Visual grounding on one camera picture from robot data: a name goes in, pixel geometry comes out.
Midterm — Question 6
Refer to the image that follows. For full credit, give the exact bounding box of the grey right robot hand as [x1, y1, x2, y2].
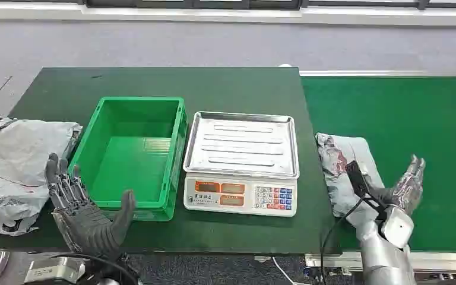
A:
[363, 154, 426, 216]

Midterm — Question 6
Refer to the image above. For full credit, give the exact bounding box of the green plastic crate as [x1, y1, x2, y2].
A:
[67, 96, 189, 222]

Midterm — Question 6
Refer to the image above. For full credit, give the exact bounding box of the steel scale tray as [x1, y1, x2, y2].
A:
[182, 111, 301, 181]

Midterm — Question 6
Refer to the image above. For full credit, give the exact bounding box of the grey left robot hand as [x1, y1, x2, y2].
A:
[45, 153, 137, 257]

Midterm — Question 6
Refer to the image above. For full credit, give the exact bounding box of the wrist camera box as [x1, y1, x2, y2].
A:
[345, 160, 388, 222]
[23, 257, 86, 285]

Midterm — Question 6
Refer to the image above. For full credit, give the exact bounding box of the green belt conveyor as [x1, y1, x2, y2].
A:
[299, 69, 456, 285]

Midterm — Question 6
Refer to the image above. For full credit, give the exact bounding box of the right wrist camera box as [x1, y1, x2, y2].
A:
[345, 160, 388, 222]

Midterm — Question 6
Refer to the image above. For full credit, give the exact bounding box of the white electronic weighing scale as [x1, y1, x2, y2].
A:
[183, 173, 298, 218]

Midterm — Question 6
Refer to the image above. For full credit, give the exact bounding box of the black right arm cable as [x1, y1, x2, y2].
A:
[319, 197, 366, 285]

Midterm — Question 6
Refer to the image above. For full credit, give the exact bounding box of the large grey parcel bag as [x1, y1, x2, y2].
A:
[0, 116, 83, 237]

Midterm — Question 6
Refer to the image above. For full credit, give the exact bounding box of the white floor cable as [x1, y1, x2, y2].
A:
[271, 257, 304, 285]

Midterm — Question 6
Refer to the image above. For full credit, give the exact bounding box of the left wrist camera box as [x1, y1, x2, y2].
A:
[23, 257, 86, 285]

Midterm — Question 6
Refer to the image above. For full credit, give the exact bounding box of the grey parcel bag red print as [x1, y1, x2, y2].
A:
[315, 132, 387, 230]

